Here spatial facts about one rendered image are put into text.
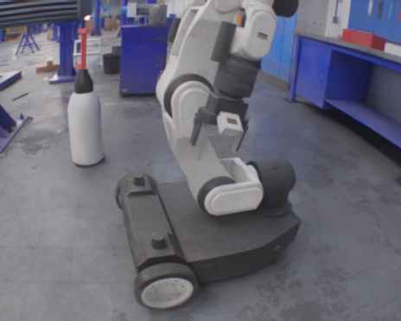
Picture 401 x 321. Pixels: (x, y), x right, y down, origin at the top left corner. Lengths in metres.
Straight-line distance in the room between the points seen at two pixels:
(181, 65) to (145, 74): 2.22
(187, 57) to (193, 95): 0.11
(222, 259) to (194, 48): 0.63
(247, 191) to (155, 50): 2.20
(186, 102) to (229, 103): 0.16
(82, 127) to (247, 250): 1.10
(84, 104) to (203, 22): 1.01
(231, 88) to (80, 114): 1.13
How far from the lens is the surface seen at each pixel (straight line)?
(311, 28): 4.14
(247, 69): 0.63
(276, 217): 1.14
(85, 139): 1.69
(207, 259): 0.94
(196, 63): 0.82
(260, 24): 0.62
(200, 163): 0.92
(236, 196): 0.98
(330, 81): 3.05
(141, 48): 2.96
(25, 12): 4.20
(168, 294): 0.95
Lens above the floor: 0.84
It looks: 27 degrees down
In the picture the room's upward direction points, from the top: 5 degrees clockwise
